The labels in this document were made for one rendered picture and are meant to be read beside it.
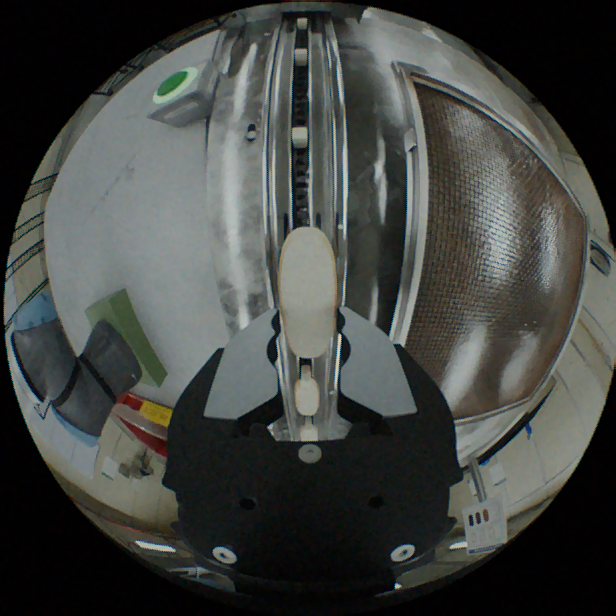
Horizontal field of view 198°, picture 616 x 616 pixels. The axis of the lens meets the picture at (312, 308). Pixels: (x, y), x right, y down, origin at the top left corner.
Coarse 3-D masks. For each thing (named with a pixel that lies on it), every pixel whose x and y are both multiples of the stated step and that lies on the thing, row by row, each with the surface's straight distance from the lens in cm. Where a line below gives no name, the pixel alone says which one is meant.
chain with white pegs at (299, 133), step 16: (304, 16) 48; (304, 32) 39; (304, 48) 33; (304, 64) 29; (304, 128) 19; (304, 144) 21; (304, 160) 22; (304, 176) 21; (304, 192) 21; (304, 224) 21; (304, 368) 29; (304, 384) 27
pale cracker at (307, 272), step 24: (288, 240) 12; (312, 240) 12; (288, 264) 12; (312, 264) 12; (288, 288) 13; (312, 288) 13; (336, 288) 14; (288, 312) 14; (312, 312) 13; (288, 336) 15; (312, 336) 14
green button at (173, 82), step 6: (180, 72) 27; (186, 72) 26; (168, 78) 28; (174, 78) 27; (180, 78) 26; (186, 78) 26; (162, 84) 28; (168, 84) 27; (174, 84) 26; (180, 84) 25; (162, 90) 27; (168, 90) 25; (174, 90) 26; (162, 96) 26
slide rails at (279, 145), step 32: (288, 32) 37; (320, 32) 37; (288, 64) 28; (320, 64) 28; (288, 96) 24; (320, 96) 24; (288, 128) 22; (320, 128) 22; (288, 160) 20; (320, 160) 20; (288, 192) 20; (320, 192) 20; (288, 224) 20; (320, 224) 20; (288, 352) 26; (288, 384) 31; (320, 384) 31; (320, 416) 38
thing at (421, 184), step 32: (416, 96) 23; (416, 128) 19; (512, 128) 32; (416, 160) 18; (448, 160) 21; (480, 160) 24; (512, 160) 29; (544, 160) 38; (416, 192) 18; (416, 224) 18; (448, 224) 20; (576, 224) 51; (416, 256) 18; (512, 256) 26; (544, 256) 34; (416, 288) 20; (512, 288) 28; (544, 288) 36; (576, 288) 56; (512, 320) 31; (416, 352) 24; (480, 352) 30; (544, 352) 50; (480, 416) 49
